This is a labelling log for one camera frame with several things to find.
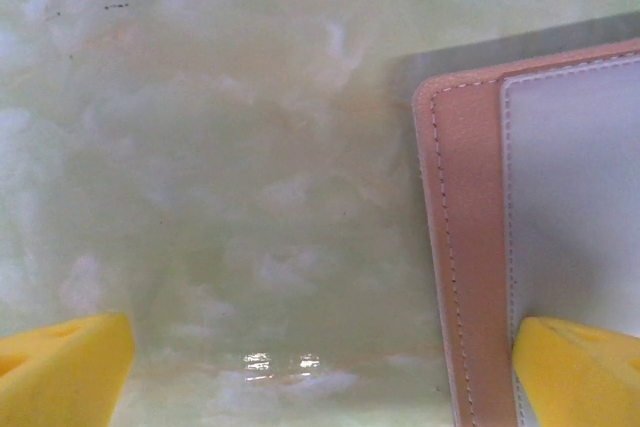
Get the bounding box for brown pad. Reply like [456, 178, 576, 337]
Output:
[411, 38, 640, 427]

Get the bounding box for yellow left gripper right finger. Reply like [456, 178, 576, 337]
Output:
[510, 316, 640, 427]

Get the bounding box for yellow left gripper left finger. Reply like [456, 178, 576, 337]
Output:
[0, 311, 135, 427]

